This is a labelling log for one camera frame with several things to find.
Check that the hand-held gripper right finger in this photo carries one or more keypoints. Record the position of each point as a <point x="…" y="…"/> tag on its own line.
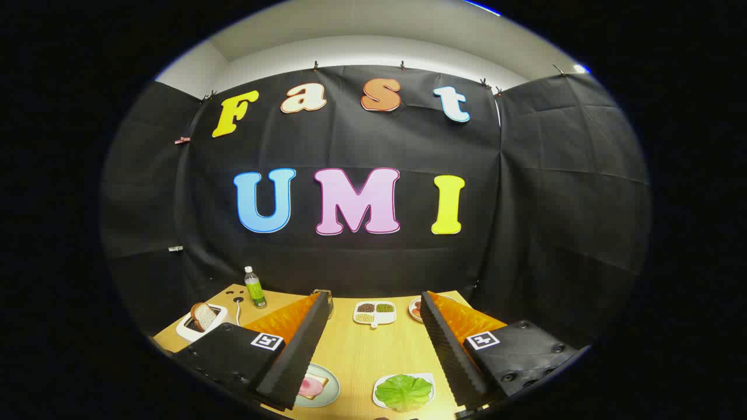
<point x="449" y="356"/>

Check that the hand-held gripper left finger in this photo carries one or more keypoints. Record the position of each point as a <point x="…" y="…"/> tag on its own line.
<point x="297" y="350"/>

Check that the green lettuce leaf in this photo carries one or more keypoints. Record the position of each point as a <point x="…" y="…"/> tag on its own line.
<point x="404" y="392"/>

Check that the white bread slice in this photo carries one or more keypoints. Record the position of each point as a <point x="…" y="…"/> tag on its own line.
<point x="321" y="382"/>
<point x="204" y="316"/>

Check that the white leaf-shaped plate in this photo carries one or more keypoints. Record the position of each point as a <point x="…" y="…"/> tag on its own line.
<point x="429" y="379"/>

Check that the pale green round plate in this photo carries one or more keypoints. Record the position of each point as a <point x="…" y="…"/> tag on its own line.
<point x="331" y="392"/>

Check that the white oval plate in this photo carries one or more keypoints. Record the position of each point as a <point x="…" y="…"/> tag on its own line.
<point x="413" y="312"/>

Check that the yellow beans pile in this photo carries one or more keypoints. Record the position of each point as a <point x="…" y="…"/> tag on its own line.
<point x="364" y="318"/>

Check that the clear bottle with green label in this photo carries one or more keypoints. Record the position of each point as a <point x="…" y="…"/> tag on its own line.
<point x="255" y="287"/>

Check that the white divided dish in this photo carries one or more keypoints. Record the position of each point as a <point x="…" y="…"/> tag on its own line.
<point x="382" y="318"/>

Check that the dark brown beans pile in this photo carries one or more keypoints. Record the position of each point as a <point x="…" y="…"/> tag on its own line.
<point x="366" y="307"/>

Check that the green beans pile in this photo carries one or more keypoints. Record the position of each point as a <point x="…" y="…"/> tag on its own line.
<point x="384" y="307"/>

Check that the white toaster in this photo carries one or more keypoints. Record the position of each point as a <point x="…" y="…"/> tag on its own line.
<point x="189" y="332"/>

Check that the black backdrop cloth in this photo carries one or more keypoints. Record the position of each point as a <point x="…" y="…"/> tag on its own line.
<point x="350" y="146"/>

